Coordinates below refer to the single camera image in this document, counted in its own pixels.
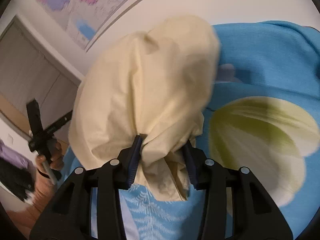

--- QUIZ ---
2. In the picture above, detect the blue bed sheet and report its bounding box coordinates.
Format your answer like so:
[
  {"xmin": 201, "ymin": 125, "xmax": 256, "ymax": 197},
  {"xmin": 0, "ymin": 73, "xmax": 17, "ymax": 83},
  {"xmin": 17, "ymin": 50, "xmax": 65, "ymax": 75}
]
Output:
[{"xmin": 63, "ymin": 21, "xmax": 319, "ymax": 239}]

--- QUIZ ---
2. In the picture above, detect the person's left hand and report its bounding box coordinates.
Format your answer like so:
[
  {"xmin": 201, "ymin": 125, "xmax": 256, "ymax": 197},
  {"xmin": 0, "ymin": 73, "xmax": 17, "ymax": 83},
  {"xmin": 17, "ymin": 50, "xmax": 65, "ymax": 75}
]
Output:
[{"xmin": 35, "ymin": 139, "xmax": 64, "ymax": 180}]

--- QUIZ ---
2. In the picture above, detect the cream jacket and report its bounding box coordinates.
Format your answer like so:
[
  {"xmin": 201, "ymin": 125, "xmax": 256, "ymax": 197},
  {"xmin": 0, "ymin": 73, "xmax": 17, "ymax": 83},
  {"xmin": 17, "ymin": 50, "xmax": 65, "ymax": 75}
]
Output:
[{"xmin": 68, "ymin": 16, "xmax": 220, "ymax": 202}]

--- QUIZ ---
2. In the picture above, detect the colourful wall map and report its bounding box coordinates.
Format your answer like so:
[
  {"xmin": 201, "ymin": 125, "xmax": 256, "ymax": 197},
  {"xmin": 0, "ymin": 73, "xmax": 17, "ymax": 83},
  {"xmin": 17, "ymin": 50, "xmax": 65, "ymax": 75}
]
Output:
[{"xmin": 36, "ymin": 0, "xmax": 142, "ymax": 51}]

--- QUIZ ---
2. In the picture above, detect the pink sleeved left forearm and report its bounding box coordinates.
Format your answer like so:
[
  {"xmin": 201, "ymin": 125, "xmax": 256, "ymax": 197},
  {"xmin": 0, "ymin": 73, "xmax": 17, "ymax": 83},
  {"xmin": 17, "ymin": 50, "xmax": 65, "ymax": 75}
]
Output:
[{"xmin": 7, "ymin": 173, "xmax": 57, "ymax": 238}]

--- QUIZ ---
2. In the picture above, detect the purple hanging garment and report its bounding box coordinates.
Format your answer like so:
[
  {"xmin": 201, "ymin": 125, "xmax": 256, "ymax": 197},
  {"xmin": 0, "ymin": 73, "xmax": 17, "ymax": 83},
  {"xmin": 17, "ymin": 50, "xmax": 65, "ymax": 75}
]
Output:
[{"xmin": 0, "ymin": 140, "xmax": 35, "ymax": 173}]

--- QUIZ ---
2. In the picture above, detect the grey brown door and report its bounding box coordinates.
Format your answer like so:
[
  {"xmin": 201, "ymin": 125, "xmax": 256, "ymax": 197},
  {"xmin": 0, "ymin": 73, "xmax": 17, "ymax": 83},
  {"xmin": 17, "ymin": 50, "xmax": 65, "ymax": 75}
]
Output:
[{"xmin": 1, "ymin": 17, "xmax": 80, "ymax": 134}]

